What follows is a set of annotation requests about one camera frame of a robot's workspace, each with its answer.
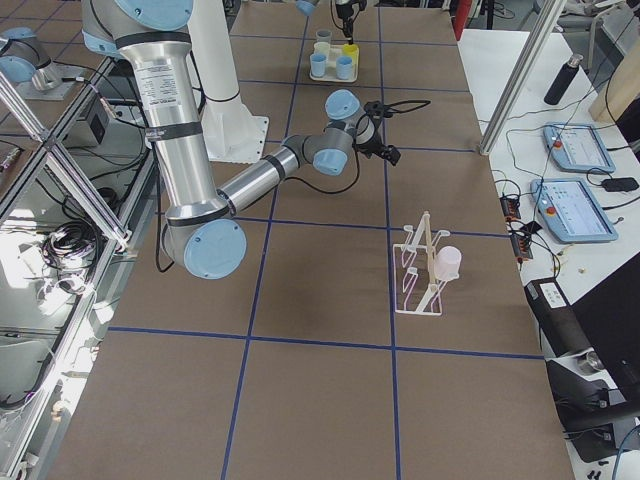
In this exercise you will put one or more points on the blue teach pendant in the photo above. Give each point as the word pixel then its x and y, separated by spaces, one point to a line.
pixel 577 148
pixel 571 212

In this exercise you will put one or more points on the black water bottle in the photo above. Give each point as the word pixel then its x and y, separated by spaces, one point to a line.
pixel 563 79

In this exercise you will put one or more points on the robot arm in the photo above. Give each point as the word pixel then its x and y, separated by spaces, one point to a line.
pixel 181 57
pixel 307 7

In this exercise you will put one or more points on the pink plastic cup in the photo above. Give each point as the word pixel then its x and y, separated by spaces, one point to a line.
pixel 447 264

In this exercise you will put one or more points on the white plastic tray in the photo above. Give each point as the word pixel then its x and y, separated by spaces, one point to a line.
pixel 330 75

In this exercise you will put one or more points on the blue teach pendant far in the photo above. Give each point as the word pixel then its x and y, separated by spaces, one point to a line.
pixel 577 148

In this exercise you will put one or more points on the blue plastic cup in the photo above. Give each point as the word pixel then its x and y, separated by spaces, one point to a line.
pixel 344 67
pixel 318 65

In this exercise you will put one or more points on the black monitor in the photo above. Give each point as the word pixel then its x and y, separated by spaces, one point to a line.
pixel 609 316

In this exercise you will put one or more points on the aluminium frame post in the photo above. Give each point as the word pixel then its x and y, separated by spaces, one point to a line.
pixel 532 49

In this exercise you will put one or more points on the yellow plastic cup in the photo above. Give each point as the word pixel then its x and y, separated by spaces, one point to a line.
pixel 351 50

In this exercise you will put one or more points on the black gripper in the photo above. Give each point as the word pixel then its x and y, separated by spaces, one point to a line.
pixel 344 11
pixel 372 144

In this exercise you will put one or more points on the black handheld remote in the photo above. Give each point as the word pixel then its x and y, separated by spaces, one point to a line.
pixel 621 184

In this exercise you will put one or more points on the blue teach pendant near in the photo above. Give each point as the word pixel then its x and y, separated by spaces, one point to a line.
pixel 571 212

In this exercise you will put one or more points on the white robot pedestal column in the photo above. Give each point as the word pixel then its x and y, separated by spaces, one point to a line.
pixel 232 134

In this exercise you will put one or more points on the pale green plastic cup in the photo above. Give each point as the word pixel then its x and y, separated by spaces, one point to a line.
pixel 322 48

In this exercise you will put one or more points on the white wire cup rack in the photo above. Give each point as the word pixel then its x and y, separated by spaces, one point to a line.
pixel 416 289

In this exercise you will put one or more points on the grey plastic cup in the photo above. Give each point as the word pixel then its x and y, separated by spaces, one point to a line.
pixel 324 35

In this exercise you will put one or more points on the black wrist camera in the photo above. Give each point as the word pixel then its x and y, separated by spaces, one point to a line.
pixel 377 109

